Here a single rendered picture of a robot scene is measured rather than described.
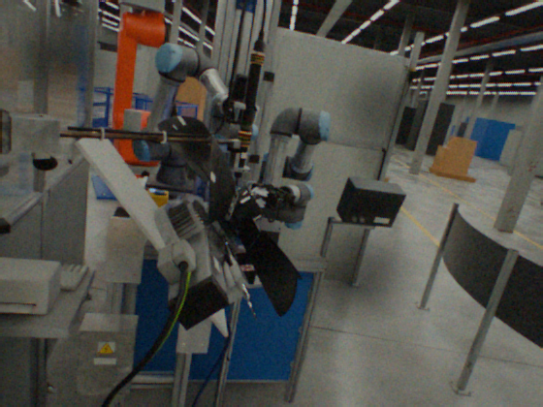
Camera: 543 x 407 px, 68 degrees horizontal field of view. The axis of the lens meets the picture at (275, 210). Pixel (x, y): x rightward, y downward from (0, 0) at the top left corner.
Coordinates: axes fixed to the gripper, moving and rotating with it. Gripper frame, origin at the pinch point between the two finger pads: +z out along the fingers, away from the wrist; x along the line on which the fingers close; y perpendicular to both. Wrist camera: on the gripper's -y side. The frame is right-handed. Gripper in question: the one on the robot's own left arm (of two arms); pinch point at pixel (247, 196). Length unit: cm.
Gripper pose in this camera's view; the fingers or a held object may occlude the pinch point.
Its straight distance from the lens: 148.0
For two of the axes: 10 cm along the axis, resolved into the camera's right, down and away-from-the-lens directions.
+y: 7.2, 4.2, -5.5
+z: -6.4, 1.1, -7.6
